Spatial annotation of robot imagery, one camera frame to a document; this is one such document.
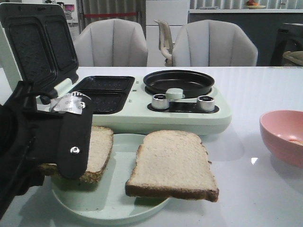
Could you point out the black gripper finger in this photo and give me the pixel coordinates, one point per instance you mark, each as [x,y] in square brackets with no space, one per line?
[76,109]

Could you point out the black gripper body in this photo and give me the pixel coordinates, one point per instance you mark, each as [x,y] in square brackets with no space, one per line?
[28,138]

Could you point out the white bread slice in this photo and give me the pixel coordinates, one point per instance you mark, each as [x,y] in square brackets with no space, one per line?
[100,147]
[172,164]

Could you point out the mint green sandwich maker lid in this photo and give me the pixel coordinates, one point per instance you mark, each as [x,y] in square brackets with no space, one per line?
[36,45]

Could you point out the mint green breakfast maker base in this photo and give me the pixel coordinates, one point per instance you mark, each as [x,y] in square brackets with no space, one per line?
[122,104]

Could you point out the mint green round plate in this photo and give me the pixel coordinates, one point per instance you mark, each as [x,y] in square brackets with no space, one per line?
[106,202]

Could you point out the left silver control knob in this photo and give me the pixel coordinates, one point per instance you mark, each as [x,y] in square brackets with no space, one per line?
[160,102]

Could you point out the silver control knob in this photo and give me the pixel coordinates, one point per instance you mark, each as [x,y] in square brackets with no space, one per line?
[160,102]
[205,103]

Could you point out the left grey upholstered chair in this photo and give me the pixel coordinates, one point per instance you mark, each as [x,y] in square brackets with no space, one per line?
[112,43]

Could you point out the grey upholstered chair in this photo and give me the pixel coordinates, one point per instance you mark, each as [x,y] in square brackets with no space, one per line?
[112,43]
[213,43]

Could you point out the background desk with monitor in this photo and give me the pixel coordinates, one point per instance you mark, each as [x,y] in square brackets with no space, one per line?
[70,9]

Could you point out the black round frying pan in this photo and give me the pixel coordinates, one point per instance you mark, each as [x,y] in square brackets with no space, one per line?
[192,83]

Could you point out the beige office chair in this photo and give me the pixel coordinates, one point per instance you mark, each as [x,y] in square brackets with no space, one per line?
[165,42]

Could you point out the right silver control knob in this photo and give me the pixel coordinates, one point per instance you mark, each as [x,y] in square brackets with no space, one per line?
[205,103]

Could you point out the white cabinet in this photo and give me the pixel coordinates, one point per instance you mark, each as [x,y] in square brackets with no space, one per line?
[175,13]

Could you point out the right grey upholstered chair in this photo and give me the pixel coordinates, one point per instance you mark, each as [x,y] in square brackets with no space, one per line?
[213,43]

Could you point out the pink plastic bowl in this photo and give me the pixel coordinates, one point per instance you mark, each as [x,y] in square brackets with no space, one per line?
[282,134]

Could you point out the dark grey counter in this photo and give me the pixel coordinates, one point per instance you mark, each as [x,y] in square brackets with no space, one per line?
[260,25]

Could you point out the fruit plate on counter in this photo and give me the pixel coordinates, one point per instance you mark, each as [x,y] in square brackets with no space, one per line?
[251,4]

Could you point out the dark appliance at right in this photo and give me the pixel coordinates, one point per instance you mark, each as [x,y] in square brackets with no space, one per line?
[289,38]

